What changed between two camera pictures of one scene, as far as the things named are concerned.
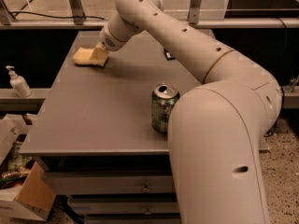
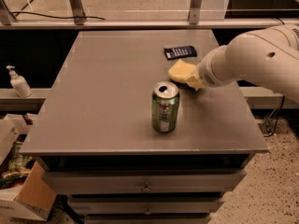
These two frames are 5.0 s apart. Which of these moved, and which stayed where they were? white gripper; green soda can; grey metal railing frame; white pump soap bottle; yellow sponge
Moved: yellow sponge; white gripper
Stayed: green soda can; grey metal railing frame; white pump soap bottle
